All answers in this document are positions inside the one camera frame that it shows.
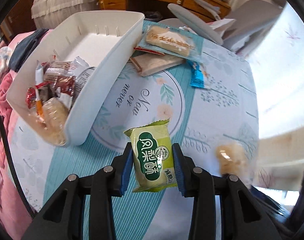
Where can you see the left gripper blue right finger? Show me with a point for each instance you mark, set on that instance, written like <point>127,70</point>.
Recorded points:
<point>183,167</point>

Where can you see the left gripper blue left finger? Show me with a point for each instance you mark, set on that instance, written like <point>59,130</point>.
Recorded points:
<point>125,168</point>

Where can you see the green pineapple cake packet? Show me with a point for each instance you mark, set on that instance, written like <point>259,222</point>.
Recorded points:
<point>152,155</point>

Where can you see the rice crisp snack packet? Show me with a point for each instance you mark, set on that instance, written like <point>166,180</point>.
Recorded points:
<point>232,160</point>

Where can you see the blue foil candy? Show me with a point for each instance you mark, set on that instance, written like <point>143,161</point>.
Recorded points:
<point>199,77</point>

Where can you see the dark chocolate brownie packet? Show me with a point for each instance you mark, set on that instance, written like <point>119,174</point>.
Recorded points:
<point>61,81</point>

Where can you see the brown biscuit packet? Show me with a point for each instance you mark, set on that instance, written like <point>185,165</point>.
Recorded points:
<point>149,64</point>

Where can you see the red white snack packet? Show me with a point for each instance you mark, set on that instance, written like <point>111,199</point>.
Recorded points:
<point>82,71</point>

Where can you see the red candy packet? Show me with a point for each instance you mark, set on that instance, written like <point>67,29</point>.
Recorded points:
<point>33,98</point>

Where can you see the Fuji snow bread packet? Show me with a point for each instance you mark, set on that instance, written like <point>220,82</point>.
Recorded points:
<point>168,40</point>

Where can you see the white plastic storage bin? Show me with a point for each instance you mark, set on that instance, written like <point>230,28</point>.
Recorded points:
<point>103,40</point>

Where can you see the pink blanket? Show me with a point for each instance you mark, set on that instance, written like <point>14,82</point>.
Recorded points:
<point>29,152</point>

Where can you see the white paper bag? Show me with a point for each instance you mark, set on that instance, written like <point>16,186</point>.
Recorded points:
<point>222,25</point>

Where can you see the dark blue cloth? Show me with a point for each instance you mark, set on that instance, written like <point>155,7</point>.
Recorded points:
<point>25,48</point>

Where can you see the grey office chair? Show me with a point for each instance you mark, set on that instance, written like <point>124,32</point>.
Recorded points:
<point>241,31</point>

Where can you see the white lace bed cover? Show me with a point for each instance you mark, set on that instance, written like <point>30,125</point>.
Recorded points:
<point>50,13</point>

